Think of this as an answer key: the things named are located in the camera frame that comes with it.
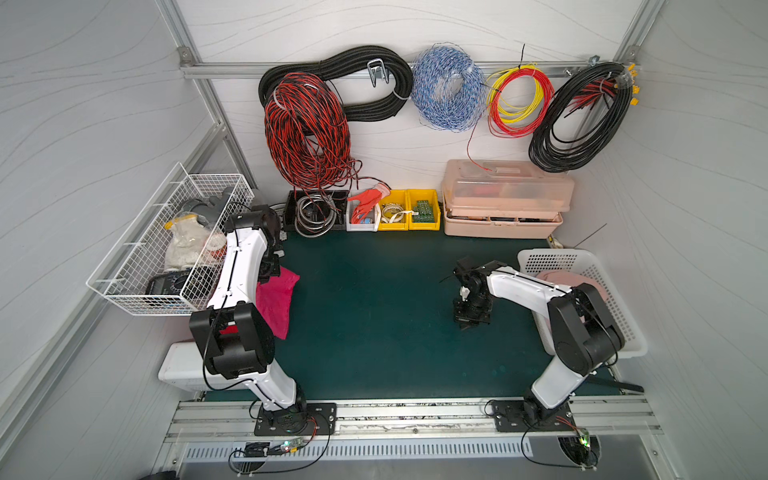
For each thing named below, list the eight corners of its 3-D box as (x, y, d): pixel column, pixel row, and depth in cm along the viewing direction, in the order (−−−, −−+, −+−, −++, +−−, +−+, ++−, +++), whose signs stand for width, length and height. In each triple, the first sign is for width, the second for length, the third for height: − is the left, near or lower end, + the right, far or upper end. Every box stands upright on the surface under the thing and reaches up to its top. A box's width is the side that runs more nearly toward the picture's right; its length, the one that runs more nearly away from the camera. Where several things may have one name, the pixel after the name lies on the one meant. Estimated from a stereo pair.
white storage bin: (345, 232, 114) (343, 221, 109) (348, 211, 122) (346, 200, 117) (380, 232, 114) (379, 222, 109) (380, 211, 122) (380, 200, 117)
